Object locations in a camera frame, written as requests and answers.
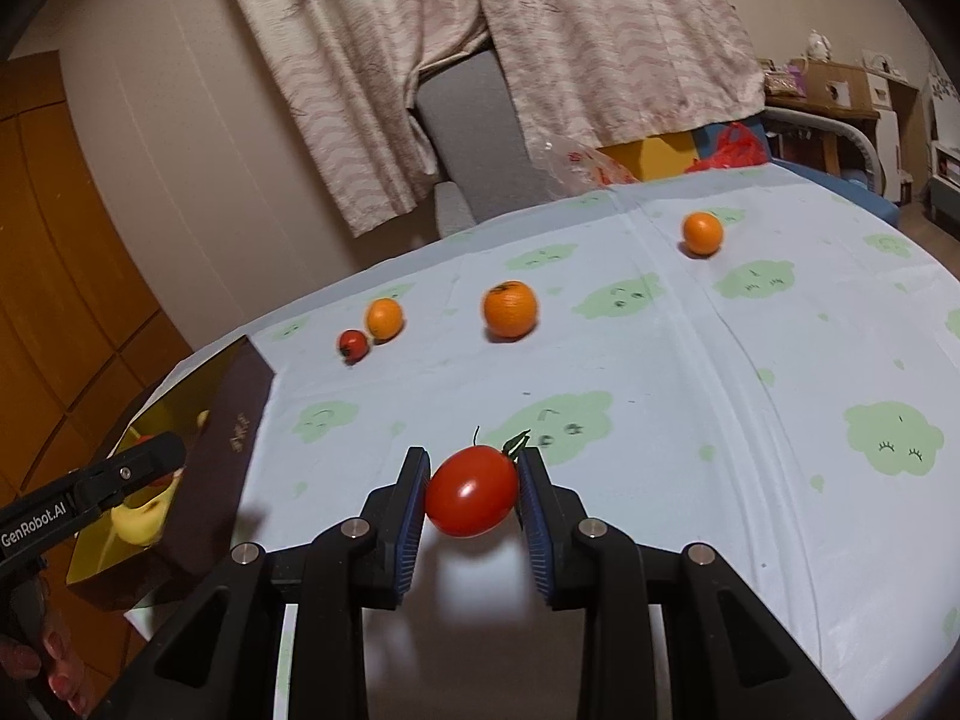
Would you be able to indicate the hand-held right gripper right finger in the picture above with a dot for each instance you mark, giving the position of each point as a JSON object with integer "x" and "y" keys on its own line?
{"x": 536, "y": 536}

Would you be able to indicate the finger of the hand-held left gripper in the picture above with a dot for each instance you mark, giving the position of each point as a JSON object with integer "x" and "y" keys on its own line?
{"x": 142, "y": 465}

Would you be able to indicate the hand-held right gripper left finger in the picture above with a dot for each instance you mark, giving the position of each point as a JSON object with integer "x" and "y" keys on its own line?
{"x": 411, "y": 529}

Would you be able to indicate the long yellow banana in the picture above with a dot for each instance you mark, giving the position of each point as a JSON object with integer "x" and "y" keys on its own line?
{"x": 142, "y": 525}

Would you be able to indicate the red cherry tomato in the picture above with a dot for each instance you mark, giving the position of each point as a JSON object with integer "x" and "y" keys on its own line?
{"x": 352, "y": 344}
{"x": 469, "y": 491}

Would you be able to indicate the gold-lined brown tin box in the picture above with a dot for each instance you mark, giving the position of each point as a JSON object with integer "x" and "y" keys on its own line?
{"x": 217, "y": 450}

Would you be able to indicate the small orange kumquat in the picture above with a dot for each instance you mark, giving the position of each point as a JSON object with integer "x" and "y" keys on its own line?
{"x": 384, "y": 317}

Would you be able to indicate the orange tangerine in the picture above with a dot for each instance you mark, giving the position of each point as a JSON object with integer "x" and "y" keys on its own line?
{"x": 510, "y": 309}

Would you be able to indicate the small round orange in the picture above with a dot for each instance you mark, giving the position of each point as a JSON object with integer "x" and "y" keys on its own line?
{"x": 702, "y": 233}

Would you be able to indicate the person's left hand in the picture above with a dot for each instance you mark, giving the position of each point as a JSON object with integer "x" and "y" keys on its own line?
{"x": 64, "y": 664}

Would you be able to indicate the white tablecloth with green clouds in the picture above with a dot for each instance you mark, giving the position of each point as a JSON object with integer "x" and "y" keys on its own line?
{"x": 675, "y": 427}

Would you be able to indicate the wooden wardrobe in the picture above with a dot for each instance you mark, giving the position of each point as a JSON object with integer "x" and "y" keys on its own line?
{"x": 67, "y": 240}

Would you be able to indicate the clear plastic bag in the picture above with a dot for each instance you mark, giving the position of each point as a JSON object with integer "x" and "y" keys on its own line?
{"x": 581, "y": 169}

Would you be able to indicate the grey chair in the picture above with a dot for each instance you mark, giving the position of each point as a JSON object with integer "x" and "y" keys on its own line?
{"x": 472, "y": 142}

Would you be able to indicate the yellow box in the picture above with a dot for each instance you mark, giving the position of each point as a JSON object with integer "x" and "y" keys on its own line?
{"x": 652, "y": 157}

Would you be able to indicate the pink patterned curtain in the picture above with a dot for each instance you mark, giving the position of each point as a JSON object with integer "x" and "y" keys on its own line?
{"x": 622, "y": 37}
{"x": 337, "y": 75}

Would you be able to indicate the red plastic bag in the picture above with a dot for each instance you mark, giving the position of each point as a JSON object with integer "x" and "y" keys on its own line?
{"x": 731, "y": 146}

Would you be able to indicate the blue mat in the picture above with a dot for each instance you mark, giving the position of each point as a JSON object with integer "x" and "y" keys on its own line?
{"x": 862, "y": 199}

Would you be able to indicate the white cabinet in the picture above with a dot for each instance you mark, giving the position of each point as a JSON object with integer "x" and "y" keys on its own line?
{"x": 946, "y": 157}

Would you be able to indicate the white figurine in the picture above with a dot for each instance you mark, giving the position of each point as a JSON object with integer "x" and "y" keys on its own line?
{"x": 819, "y": 46}

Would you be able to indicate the grey curved rail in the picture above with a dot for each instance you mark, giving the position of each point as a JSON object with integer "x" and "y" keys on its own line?
{"x": 840, "y": 131}

